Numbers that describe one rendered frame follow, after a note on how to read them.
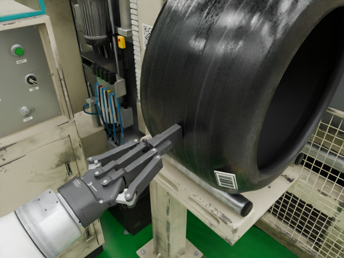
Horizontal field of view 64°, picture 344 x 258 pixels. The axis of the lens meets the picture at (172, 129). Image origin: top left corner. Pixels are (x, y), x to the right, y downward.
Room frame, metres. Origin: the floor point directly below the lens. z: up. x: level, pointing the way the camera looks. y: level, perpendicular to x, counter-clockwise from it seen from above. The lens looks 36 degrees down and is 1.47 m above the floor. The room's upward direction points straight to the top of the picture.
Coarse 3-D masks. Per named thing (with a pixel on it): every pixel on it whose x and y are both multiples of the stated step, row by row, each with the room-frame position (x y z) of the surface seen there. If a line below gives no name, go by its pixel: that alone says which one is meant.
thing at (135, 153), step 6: (144, 138) 0.39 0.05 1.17; (144, 144) 0.39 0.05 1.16; (132, 150) 0.37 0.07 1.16; (138, 150) 0.37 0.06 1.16; (126, 156) 0.36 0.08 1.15; (132, 156) 0.36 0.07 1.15; (138, 156) 0.37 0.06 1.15; (114, 162) 0.34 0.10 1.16; (120, 162) 0.35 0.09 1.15; (126, 162) 0.35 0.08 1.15; (132, 162) 0.36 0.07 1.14; (102, 168) 0.33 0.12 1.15; (108, 168) 0.33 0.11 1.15; (96, 174) 0.32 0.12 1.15; (102, 174) 0.32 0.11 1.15
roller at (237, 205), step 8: (168, 160) 0.63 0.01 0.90; (184, 168) 0.58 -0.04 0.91; (192, 176) 0.56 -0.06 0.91; (200, 184) 0.53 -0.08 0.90; (208, 184) 0.52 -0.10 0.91; (216, 192) 0.50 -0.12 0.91; (224, 192) 0.49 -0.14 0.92; (224, 200) 0.47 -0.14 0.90; (232, 200) 0.46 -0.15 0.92; (240, 200) 0.46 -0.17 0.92; (248, 200) 0.46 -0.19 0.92; (232, 208) 0.45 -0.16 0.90; (240, 208) 0.44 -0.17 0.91; (248, 208) 0.44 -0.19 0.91
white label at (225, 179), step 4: (216, 172) 0.38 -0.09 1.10; (220, 172) 0.38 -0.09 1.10; (216, 176) 0.39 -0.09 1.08; (220, 176) 0.38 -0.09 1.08; (224, 176) 0.38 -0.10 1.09; (228, 176) 0.37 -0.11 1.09; (232, 176) 0.37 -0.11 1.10; (220, 180) 0.39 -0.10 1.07; (224, 180) 0.38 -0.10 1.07; (228, 180) 0.38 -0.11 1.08; (232, 180) 0.37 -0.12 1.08; (220, 184) 0.39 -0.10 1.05; (224, 184) 0.39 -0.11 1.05; (228, 184) 0.38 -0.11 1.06; (232, 184) 0.38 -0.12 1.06; (236, 184) 0.38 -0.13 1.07; (232, 188) 0.39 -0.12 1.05; (236, 188) 0.38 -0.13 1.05
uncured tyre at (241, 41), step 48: (192, 0) 0.54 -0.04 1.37; (240, 0) 0.48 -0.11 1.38; (288, 0) 0.46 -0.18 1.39; (336, 0) 0.53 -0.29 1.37; (192, 48) 0.47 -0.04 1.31; (240, 48) 0.42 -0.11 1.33; (288, 48) 0.43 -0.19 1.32; (336, 48) 0.73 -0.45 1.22; (144, 96) 0.51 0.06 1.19; (192, 96) 0.42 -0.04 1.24; (240, 96) 0.39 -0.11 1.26; (288, 96) 0.79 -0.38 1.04; (192, 144) 0.41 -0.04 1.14; (240, 144) 0.38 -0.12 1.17; (288, 144) 0.65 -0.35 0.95; (240, 192) 0.44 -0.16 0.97
